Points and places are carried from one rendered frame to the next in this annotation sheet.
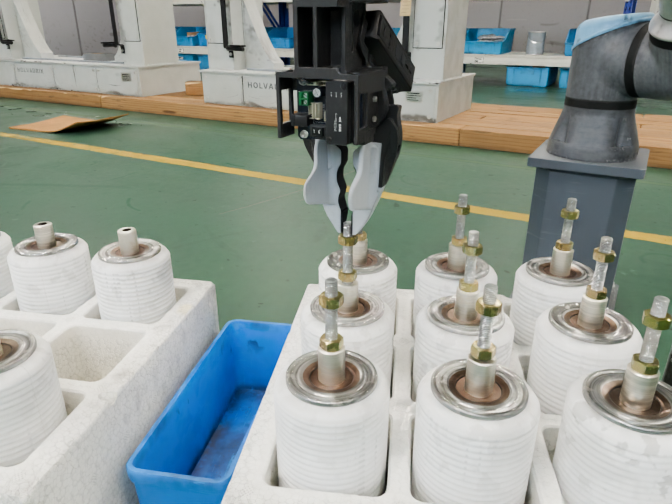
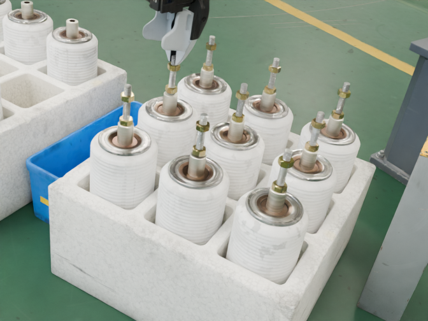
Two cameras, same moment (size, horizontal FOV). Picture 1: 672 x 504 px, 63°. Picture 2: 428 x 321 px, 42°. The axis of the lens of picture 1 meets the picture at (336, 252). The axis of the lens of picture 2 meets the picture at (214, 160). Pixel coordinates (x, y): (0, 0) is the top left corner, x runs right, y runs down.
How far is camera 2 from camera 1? 0.43 m
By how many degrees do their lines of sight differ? 18
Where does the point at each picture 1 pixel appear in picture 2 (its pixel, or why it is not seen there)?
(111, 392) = (28, 116)
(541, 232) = (407, 107)
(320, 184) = (158, 28)
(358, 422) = (122, 166)
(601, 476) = (236, 237)
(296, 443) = (93, 167)
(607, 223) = not seen: outside the picture
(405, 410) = not seen: hidden behind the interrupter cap
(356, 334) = (161, 125)
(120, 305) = (57, 68)
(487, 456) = (178, 205)
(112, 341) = (47, 90)
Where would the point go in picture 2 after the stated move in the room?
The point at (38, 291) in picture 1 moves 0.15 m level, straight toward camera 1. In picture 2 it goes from (14, 45) to (6, 81)
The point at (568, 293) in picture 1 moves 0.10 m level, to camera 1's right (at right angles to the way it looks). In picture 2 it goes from (321, 146) to (385, 167)
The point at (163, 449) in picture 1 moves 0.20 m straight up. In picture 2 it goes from (54, 161) to (51, 60)
